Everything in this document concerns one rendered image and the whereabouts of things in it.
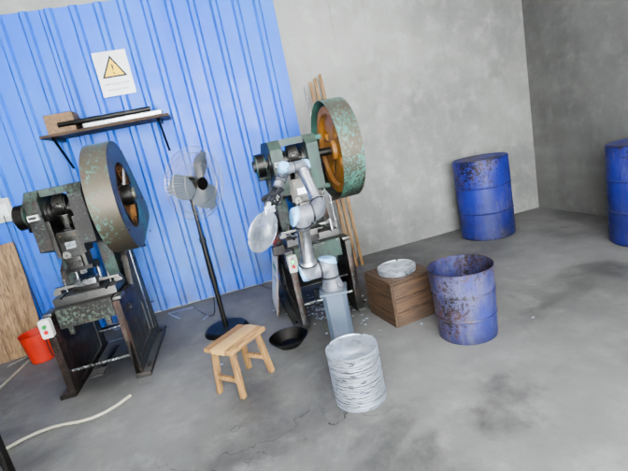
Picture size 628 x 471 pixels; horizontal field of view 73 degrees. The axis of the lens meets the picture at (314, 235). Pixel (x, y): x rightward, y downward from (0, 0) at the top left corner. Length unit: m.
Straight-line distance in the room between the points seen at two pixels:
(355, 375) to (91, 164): 2.20
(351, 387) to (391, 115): 3.44
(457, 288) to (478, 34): 3.67
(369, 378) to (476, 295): 0.88
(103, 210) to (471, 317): 2.50
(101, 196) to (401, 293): 2.18
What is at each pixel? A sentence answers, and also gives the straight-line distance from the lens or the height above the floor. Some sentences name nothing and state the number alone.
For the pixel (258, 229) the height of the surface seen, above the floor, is 0.95.
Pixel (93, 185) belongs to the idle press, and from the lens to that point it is 3.19.
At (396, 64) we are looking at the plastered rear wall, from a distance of 5.20.
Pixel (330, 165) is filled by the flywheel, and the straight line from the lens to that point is 3.86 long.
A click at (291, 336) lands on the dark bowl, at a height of 0.01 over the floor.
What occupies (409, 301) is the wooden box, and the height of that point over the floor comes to 0.17.
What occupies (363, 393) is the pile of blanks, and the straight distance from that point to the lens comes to 2.42.
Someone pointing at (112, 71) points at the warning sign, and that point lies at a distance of 4.71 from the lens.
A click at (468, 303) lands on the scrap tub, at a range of 2.82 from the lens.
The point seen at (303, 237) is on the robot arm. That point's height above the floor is 0.88.
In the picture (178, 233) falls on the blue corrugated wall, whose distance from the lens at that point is 4.67.
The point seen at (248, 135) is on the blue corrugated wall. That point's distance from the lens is 4.62.
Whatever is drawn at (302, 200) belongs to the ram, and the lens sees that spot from 3.50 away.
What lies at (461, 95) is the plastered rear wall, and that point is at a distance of 5.55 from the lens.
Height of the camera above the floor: 1.47
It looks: 13 degrees down
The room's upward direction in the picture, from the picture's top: 12 degrees counter-clockwise
